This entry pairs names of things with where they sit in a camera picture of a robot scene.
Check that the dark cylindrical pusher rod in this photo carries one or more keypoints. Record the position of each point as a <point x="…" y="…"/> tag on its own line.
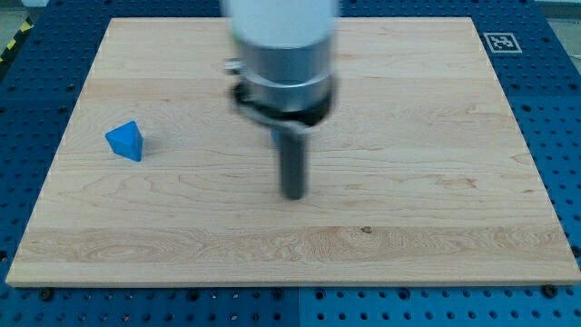
<point x="292" y="151"/>

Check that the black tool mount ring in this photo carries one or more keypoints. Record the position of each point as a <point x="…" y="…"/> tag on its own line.
<point x="300" y="122"/>

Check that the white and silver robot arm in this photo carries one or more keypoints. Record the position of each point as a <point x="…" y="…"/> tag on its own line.
<point x="284" y="63"/>

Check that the light wooden board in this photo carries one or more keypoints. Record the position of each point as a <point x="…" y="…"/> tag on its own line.
<point x="420" y="175"/>

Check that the blue triangular block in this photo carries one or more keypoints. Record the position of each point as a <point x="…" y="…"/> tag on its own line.
<point x="126" y="140"/>

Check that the white fiducial marker tag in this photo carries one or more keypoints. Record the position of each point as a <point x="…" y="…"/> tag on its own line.
<point x="502" y="43"/>

